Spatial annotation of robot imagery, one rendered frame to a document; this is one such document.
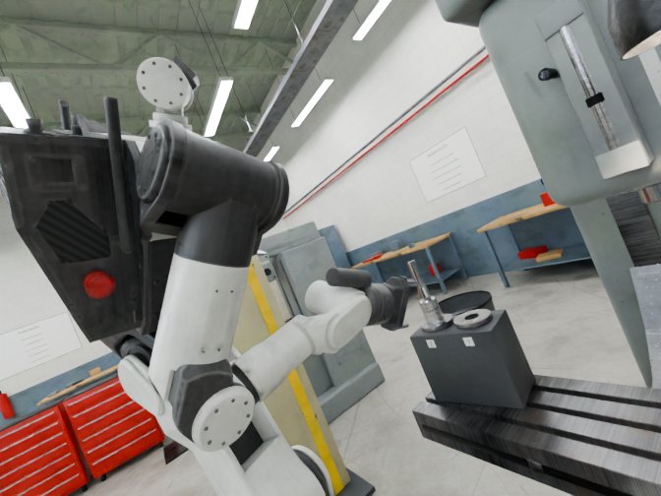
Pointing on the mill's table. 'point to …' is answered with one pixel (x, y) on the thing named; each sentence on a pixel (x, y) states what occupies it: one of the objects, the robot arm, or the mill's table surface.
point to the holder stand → (474, 359)
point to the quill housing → (633, 74)
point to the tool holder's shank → (419, 280)
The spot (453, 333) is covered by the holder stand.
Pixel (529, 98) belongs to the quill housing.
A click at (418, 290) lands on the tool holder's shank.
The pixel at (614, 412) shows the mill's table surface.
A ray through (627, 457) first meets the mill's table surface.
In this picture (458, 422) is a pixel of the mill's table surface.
